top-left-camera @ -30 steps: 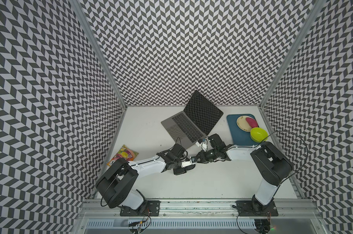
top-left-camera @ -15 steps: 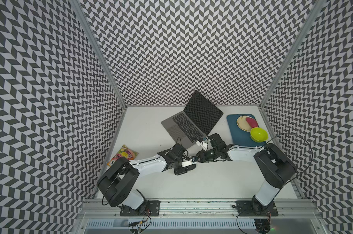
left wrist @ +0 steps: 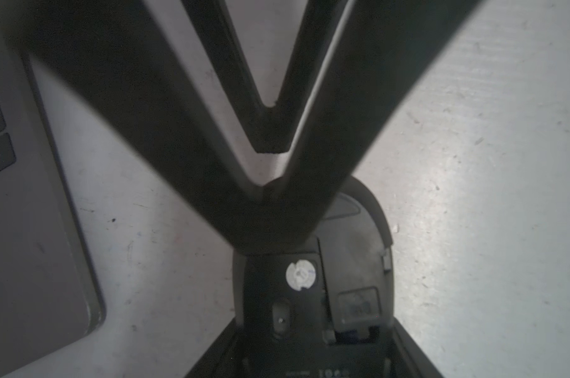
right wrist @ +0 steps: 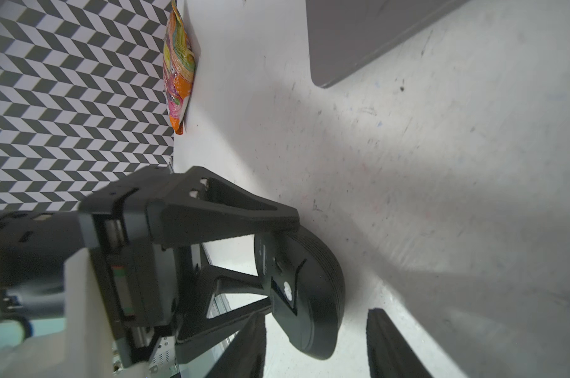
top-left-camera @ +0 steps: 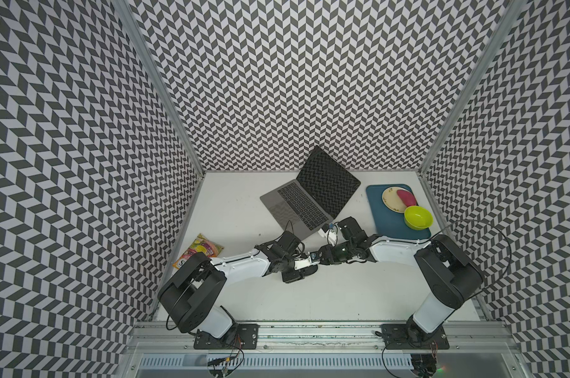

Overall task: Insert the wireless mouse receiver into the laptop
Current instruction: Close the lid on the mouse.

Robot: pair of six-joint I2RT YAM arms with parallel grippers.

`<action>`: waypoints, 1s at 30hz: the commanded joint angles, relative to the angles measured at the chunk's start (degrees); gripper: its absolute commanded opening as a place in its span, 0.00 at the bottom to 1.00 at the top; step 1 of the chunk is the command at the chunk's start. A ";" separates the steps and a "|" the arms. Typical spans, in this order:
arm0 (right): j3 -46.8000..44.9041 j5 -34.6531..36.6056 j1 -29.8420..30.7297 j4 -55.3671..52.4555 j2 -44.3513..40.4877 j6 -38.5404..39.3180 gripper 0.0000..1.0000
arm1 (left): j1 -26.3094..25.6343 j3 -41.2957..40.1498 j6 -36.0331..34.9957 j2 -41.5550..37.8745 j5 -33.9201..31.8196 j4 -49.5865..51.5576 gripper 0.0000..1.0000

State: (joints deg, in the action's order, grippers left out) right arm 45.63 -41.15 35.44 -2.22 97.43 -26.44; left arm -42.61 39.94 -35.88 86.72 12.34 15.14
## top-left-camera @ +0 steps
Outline grey laptop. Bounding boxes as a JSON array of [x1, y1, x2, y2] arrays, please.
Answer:
[[261, 146, 360, 240]]

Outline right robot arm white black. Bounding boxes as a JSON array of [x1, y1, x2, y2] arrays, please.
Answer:
[[295, 217, 484, 349]]

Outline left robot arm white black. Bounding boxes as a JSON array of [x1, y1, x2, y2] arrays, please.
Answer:
[[158, 231, 321, 340]]

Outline teal tray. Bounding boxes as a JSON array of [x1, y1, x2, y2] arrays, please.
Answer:
[[365, 184, 432, 240]]

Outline beige plate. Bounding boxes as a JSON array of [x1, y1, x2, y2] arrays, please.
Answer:
[[382, 187, 409, 214]]

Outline lime green bowl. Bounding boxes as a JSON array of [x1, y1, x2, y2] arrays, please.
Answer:
[[404, 206, 434, 231]]

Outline Fox's candy bag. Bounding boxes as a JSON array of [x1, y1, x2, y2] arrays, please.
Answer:
[[172, 233, 223, 269]]

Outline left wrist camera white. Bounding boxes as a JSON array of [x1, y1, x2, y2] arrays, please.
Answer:
[[294, 257, 318, 270]]

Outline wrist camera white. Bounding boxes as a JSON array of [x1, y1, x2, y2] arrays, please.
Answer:
[[318, 223, 340, 239], [294, 257, 318, 270]]

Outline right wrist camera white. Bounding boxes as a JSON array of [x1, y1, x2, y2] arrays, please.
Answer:
[[318, 223, 340, 239]]

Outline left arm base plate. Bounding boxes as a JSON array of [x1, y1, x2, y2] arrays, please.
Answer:
[[194, 323, 260, 351]]

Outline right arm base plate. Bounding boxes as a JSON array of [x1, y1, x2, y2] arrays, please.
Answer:
[[380, 323, 450, 351]]

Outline aluminium front rail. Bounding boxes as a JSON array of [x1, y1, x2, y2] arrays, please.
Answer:
[[125, 321, 520, 354]]

